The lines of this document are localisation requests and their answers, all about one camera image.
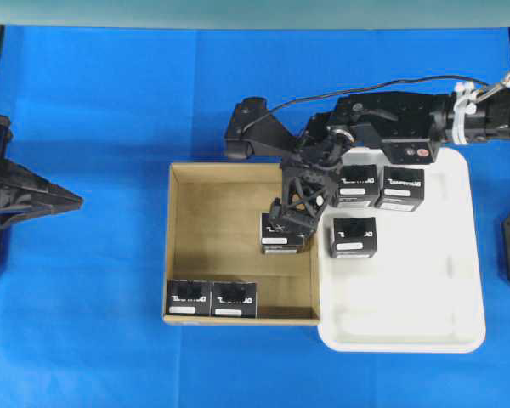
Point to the black small box carton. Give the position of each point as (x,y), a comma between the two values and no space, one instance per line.
(189,297)
(234,299)

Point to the brown cardboard box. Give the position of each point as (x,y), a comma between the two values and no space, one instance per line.
(213,234)

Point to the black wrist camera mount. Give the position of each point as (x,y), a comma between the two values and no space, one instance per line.
(252,131)

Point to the black small box tray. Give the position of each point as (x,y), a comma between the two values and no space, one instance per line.
(402,189)
(353,237)

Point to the black small box carton left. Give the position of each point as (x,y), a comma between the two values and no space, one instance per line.
(189,297)

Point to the black small box tray lower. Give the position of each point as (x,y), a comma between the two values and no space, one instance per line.
(353,237)

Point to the blue table cloth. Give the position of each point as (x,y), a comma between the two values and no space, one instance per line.
(103,113)

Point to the black small box tray right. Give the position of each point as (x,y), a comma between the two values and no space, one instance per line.
(402,189)

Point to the black small box in tray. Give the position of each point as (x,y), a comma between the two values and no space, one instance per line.
(358,186)

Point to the white plastic tray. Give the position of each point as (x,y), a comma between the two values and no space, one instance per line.
(421,292)

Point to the black small product box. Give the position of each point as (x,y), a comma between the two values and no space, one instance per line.
(273,241)

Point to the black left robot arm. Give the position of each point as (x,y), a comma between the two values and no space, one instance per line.
(25,195)

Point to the black small box carton right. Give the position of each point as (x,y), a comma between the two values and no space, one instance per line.
(234,299)

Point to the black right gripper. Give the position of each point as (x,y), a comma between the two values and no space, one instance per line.
(408,128)

